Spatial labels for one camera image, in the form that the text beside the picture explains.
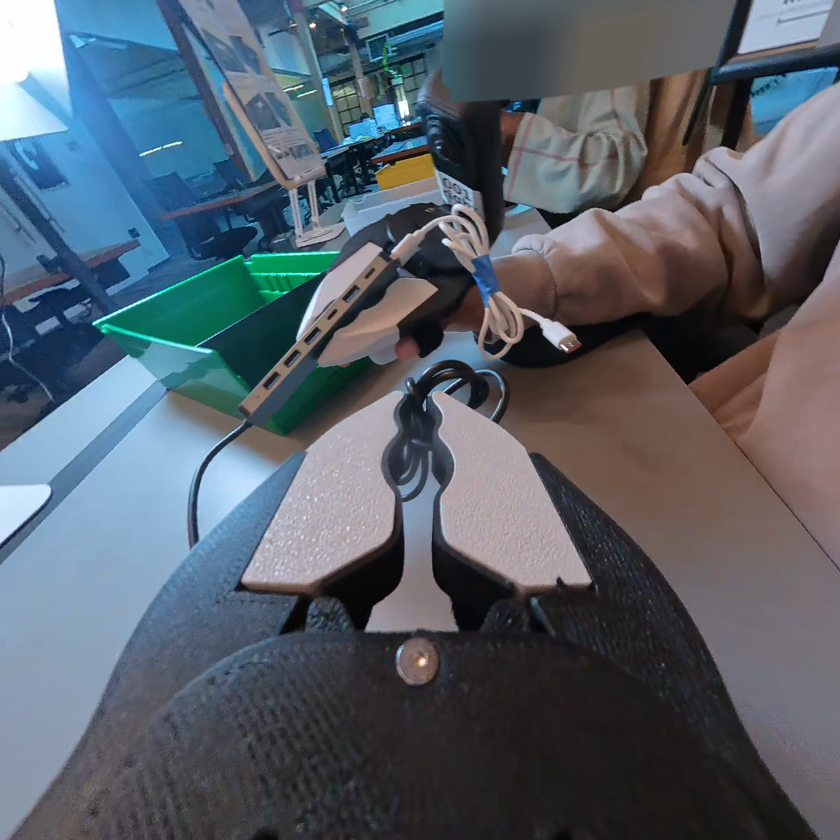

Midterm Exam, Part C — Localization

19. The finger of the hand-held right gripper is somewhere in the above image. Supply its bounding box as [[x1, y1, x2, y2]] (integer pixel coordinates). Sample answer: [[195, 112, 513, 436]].
[[315, 277, 439, 367]]

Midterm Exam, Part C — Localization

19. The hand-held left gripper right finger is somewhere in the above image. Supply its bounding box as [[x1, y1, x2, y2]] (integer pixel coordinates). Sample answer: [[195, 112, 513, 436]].
[[430, 390, 594, 598]]

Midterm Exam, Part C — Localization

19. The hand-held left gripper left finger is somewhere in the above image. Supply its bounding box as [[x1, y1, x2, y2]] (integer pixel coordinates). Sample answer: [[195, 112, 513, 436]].
[[240, 390, 404, 593]]

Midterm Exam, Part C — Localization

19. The silver usb hub with cable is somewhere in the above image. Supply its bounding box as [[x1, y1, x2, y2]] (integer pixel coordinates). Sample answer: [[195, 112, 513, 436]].
[[187, 241, 399, 551]]

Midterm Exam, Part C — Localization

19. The black usb cable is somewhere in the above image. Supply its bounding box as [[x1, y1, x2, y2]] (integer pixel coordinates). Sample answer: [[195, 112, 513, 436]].
[[392, 361, 511, 505]]

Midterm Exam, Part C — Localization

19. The white usb cable blue tape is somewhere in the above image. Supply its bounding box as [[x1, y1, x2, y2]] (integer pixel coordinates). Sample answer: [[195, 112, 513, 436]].
[[390, 203, 583, 361]]

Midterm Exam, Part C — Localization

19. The green plastic bin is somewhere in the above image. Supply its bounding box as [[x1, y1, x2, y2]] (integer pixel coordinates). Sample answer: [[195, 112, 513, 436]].
[[92, 251, 371, 435]]

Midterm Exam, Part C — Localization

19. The yellow plastic bin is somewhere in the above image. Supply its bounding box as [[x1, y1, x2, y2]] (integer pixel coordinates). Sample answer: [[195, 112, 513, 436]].
[[374, 153, 439, 193]]

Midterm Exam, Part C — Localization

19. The clear plastic bin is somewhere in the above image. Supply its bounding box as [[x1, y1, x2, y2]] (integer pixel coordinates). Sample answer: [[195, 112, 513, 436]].
[[341, 178, 454, 237]]

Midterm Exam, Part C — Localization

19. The black office chair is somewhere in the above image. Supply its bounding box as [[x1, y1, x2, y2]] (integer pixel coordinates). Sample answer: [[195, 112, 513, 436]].
[[150, 172, 261, 261], [0, 289, 99, 395]]

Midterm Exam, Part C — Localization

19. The document stand with instruction sheet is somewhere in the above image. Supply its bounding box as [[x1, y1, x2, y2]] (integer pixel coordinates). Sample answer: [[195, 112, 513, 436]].
[[176, 0, 350, 249], [0, 484, 52, 549]]

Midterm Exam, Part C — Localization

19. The tan plywood chair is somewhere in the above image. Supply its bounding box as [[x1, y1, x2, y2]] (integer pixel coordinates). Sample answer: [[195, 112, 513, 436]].
[[646, 66, 723, 177]]

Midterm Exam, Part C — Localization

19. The person's beige hoodie torso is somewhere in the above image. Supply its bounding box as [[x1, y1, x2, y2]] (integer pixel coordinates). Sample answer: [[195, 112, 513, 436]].
[[689, 249, 840, 565]]

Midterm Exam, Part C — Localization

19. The black metal rack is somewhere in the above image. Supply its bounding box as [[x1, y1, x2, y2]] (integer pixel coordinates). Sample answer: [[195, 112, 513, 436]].
[[682, 0, 840, 153]]

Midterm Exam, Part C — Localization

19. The white paper sign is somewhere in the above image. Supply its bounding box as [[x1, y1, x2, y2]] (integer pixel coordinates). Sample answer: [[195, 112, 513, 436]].
[[736, 0, 833, 56]]

